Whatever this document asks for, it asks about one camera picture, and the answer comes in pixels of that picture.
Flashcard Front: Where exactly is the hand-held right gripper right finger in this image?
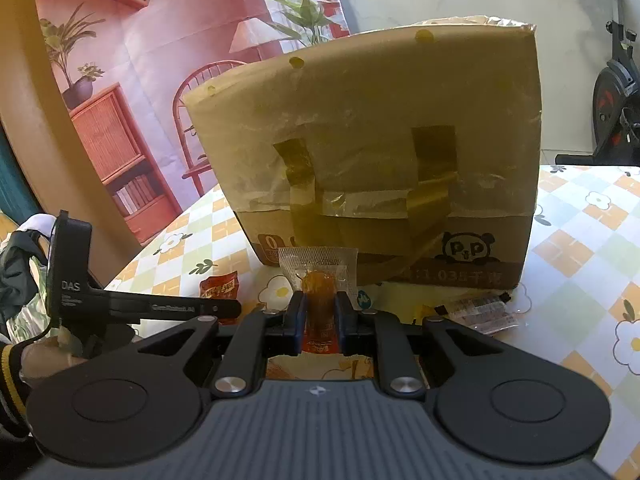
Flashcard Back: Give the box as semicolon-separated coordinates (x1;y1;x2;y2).
336;291;503;397

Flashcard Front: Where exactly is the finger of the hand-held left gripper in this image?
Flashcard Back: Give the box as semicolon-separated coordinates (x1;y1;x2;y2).
200;300;242;322

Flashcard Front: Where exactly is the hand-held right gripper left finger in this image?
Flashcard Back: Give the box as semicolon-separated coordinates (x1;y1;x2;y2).
137;291;307;397

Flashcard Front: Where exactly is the small red snack packet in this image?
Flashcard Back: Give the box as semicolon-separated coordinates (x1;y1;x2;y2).
199;270;242;307

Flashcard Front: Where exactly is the clear packet with brown snack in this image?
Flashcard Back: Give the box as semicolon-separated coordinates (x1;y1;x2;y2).
277;246;359;357

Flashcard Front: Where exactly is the clear packet with black marks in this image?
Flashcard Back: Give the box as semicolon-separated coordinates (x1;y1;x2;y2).
434;291;520;335

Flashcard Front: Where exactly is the taped cardboard box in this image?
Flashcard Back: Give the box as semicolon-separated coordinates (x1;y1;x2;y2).
180;14;543;292

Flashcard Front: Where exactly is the person's left hand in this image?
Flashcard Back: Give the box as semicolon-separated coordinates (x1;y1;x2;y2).
22;327;92;388

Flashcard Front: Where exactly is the dark green jacket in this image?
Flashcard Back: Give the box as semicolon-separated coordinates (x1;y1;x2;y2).
0;214;57;342

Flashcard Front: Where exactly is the teal curtain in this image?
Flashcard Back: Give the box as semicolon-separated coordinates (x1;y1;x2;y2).
0;124;37;222

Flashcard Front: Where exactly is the printed room backdrop poster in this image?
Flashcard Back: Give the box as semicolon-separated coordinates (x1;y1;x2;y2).
30;0;352;247

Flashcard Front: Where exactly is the checked floral tablecloth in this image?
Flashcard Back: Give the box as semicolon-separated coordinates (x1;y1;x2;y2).
100;162;640;413

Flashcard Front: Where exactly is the black exercise bike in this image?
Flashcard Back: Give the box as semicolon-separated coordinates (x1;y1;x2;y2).
554;0;640;167

